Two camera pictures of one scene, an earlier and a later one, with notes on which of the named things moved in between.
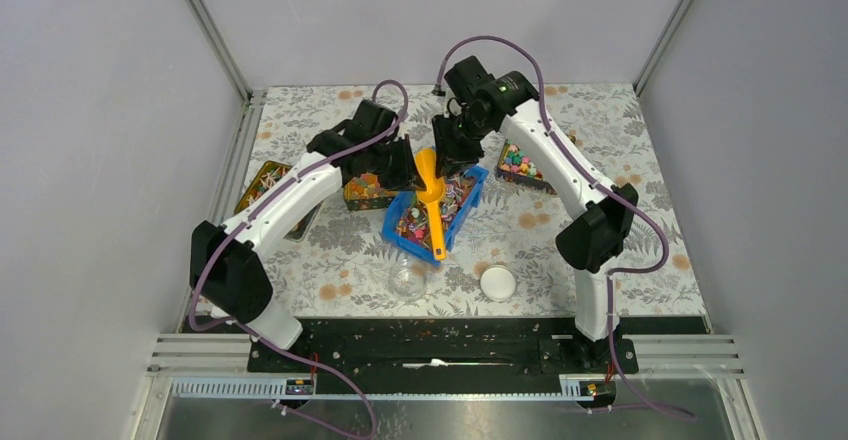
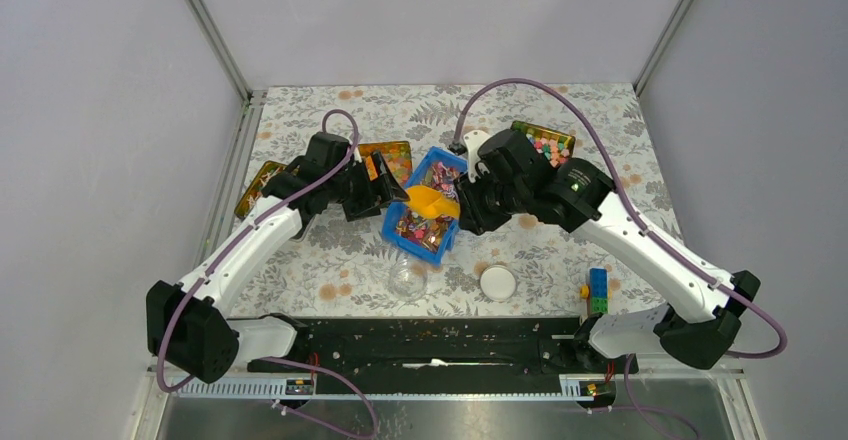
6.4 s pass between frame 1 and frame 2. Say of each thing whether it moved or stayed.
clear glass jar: stayed
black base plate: stayed
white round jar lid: stayed
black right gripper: moved
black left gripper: moved
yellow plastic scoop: moved
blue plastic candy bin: moved
